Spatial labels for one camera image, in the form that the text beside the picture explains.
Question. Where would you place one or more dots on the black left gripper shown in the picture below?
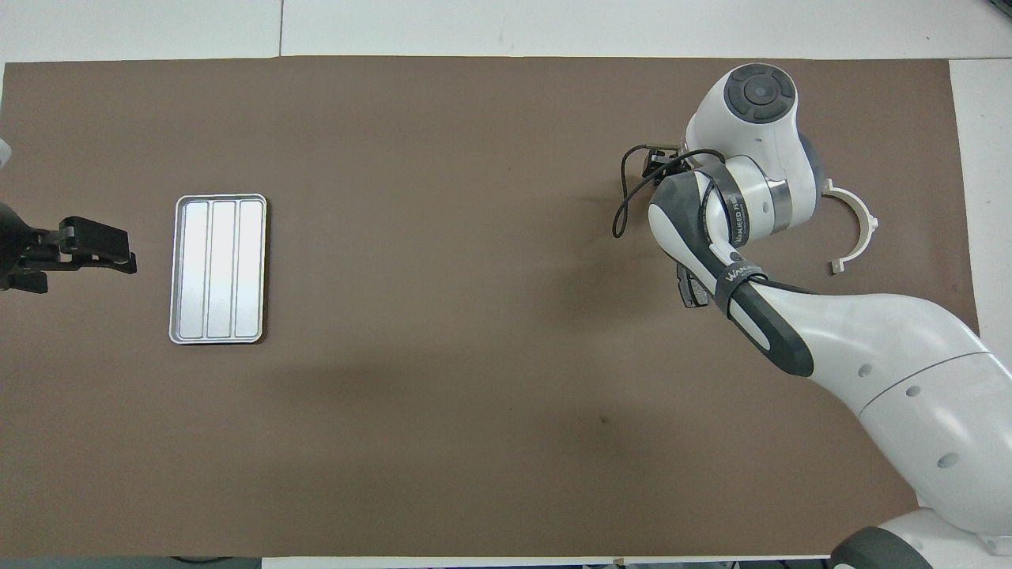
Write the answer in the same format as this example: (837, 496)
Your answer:
(20, 245)

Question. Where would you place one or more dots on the silver metal tray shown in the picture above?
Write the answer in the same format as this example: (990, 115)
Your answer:
(217, 269)

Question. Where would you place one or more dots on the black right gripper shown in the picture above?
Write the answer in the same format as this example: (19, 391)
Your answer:
(681, 170)

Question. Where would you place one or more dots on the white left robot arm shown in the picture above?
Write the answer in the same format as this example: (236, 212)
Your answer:
(3, 154)

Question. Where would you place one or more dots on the brown table mat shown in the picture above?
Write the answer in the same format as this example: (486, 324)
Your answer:
(443, 395)

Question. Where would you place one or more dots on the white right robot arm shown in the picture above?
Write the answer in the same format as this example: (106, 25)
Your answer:
(885, 348)

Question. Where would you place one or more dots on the white curved plastic bracket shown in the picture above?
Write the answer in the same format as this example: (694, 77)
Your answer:
(868, 229)

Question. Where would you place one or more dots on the dark grey rectangular brake pad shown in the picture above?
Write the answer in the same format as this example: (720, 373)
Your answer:
(692, 294)

